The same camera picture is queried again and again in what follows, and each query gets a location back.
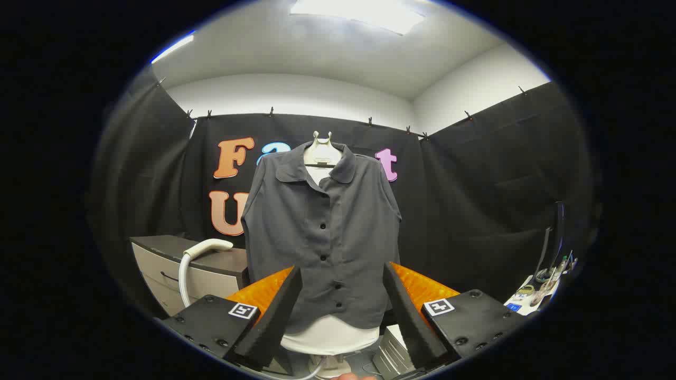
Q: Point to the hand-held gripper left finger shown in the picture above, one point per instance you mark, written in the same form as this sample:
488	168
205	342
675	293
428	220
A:
274	316

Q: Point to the grey ribbed appliance base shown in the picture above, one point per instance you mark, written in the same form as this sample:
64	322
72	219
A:
393	351

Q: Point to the pile of small desk items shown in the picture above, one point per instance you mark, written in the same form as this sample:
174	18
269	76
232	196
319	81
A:
549	285

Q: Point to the ceiling light strip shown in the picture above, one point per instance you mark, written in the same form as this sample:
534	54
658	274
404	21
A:
171	48

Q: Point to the ceiling light panel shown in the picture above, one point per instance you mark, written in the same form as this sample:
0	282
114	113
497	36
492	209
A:
364	13

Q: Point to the white side table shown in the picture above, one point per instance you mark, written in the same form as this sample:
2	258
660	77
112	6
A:
528	310

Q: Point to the grey button-up shirt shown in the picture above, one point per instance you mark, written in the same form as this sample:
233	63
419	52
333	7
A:
317	237

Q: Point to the white garment form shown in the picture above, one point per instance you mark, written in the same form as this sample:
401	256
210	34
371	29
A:
330	338

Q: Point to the white garment steamer head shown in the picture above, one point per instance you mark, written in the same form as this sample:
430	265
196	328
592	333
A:
211	245

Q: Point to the white cabinet with dark top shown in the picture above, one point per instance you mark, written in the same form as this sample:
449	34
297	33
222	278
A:
216	279

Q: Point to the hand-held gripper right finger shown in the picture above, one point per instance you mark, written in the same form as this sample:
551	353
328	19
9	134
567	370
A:
412	322

